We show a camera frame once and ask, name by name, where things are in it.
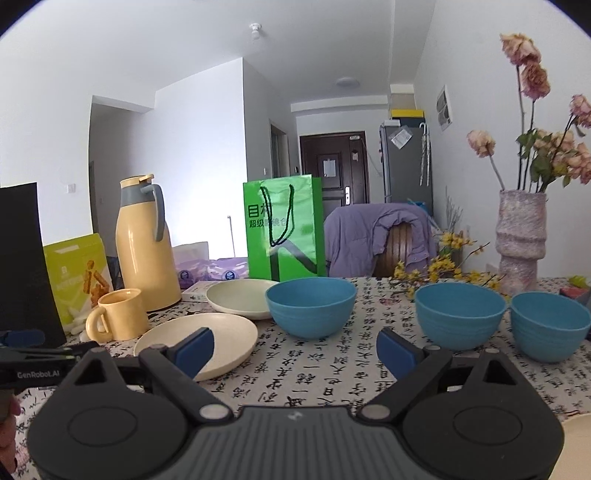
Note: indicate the cream round plate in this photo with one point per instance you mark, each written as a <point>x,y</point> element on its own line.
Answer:
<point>231,339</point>

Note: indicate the calligraphy printed tablecloth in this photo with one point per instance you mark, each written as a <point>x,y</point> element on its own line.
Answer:
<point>323,374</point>

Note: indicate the ceiling bulb fixture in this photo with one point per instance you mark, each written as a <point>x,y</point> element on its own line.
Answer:
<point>255,31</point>

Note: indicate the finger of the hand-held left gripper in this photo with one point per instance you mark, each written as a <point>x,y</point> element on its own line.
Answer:
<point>23,338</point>
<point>55,353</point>

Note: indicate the dried grey grass stalks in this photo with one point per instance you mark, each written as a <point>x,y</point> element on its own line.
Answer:
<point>452,214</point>

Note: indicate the blue plate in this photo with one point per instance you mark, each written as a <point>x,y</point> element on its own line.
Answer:
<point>549,327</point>

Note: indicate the flat white box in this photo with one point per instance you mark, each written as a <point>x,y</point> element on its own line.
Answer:
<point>196,290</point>

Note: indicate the yellow mug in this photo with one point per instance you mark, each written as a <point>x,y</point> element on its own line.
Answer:
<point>124,316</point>

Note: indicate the yellow thermos jug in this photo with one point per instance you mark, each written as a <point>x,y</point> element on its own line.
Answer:
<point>145,258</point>

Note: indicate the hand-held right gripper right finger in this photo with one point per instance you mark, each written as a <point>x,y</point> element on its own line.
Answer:
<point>392,353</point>

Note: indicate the person's left hand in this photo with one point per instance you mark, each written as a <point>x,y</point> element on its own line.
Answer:
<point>7,438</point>

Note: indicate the hanging umbrella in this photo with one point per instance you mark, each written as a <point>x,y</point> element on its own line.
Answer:
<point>425,157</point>

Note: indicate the yellow-green snack packet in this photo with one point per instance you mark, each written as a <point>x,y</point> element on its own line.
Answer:
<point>74,272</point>

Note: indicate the yellow flower branch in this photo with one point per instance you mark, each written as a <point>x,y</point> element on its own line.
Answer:
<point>443,267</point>

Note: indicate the purple tissue pack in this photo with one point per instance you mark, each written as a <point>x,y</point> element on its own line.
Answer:
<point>231,270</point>
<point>191,270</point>

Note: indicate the green paper bag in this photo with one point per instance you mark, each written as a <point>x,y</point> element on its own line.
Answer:
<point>295,221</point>

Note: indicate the dark brown door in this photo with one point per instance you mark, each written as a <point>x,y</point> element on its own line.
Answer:
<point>332,152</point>

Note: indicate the paper sheet on fridge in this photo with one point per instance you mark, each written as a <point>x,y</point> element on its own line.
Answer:
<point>400,138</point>

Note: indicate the pale green round plate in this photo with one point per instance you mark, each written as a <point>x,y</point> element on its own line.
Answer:
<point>235,297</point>

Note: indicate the wooden chair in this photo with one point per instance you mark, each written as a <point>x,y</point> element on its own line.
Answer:
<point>397,251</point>

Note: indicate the purple jacket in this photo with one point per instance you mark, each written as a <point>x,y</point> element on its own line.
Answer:
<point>355,235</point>

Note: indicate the grey fridge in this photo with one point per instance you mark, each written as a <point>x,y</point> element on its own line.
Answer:
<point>404,180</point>

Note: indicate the dried pink roses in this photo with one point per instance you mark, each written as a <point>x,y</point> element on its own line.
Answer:
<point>535,78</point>

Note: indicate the white wall panel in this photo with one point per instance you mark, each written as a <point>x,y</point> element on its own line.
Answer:
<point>442,108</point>

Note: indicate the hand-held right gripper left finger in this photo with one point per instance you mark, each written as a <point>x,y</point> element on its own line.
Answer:
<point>196,353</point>

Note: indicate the blue bowl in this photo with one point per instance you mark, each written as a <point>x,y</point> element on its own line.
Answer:
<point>309,307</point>
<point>459,318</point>

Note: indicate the yellow box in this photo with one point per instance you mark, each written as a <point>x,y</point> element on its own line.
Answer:
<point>406,114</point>

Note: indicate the pink textured vase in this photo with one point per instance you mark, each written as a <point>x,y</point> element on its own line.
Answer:
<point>519,240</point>

